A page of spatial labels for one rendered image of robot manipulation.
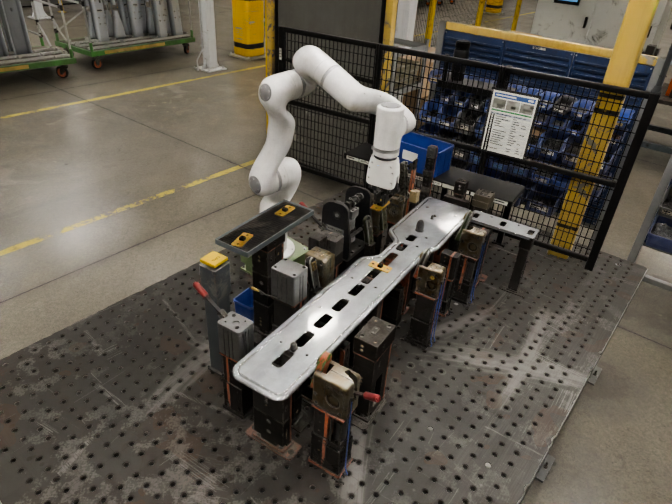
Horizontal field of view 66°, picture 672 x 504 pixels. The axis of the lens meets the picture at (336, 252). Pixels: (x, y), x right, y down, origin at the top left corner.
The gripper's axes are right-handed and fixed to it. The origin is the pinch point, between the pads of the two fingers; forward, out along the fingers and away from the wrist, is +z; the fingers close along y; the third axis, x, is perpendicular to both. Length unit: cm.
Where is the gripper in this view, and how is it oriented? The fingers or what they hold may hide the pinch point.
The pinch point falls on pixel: (380, 198)
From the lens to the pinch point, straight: 176.4
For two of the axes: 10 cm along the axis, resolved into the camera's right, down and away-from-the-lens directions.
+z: -0.5, 8.4, 5.4
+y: 8.5, 3.2, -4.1
